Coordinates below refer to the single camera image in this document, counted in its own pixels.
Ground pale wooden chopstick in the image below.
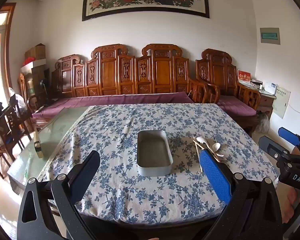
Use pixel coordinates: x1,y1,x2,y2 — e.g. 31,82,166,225
193,141,204,173

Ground dark stacked cartons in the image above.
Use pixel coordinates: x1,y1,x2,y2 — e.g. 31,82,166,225
27,67,50,100

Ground purple sofa cushion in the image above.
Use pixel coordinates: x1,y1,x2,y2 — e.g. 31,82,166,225
32,92,195,119

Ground rectangular metal tray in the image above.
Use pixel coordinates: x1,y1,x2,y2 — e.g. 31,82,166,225
137,130,172,177

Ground grey fluffy mop head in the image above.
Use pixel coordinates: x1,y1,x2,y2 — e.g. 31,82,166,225
255,111,270,134

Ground brown cardboard box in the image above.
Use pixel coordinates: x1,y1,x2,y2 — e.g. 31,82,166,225
24,43,46,61

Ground large white plastic spoon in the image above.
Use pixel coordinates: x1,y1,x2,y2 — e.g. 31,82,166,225
195,136,215,153

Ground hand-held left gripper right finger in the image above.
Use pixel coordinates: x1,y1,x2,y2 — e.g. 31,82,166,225
199,149,283,240

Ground long wooden chopstick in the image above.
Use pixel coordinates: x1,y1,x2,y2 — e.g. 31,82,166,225
192,140,224,163

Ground black desk lamp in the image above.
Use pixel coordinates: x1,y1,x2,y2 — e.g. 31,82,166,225
39,79,53,103

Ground grey electrical wall panel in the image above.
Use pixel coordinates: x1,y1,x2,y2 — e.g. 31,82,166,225
260,27,280,45

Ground white plastic bag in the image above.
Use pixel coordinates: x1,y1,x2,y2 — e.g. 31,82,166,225
8,87,27,110

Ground wooden side chair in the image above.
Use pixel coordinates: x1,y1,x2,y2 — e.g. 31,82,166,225
17,72,40,113

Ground white cardboard box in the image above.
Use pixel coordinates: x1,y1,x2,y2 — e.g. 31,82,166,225
20,59,47,73

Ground pale wooden block dark band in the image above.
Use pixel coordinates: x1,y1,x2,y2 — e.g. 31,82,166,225
34,131,43,158

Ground wooden side table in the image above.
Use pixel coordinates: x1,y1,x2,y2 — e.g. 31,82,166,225
256,90,277,120

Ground person's right hand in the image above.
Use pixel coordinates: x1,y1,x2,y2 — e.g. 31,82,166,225
281,187,300,224

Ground blue floral tablecloth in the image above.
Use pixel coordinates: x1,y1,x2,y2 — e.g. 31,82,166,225
37,104,280,224

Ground red desk calendar card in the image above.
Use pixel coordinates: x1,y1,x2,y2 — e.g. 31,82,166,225
237,70,251,82

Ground white tabletop device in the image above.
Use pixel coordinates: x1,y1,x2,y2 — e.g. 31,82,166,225
264,81,278,95

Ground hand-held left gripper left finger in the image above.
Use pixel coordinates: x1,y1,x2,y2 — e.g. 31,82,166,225
16,151,100,240

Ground wooden dining chairs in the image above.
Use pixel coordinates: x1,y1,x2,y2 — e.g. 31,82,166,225
0,100,33,178

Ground carved wooden armchair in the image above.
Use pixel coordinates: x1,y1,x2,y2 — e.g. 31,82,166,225
195,49,262,135

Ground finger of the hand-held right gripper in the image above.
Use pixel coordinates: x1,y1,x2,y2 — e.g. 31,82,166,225
278,127,300,155
259,136,291,161

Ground wooden door frame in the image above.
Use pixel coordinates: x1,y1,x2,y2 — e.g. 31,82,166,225
0,2,17,98

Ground carved wooden sofa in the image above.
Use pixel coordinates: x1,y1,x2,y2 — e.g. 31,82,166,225
51,44,210,104

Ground white wall cabinet door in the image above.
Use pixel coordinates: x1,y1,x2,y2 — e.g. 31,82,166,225
274,85,292,119

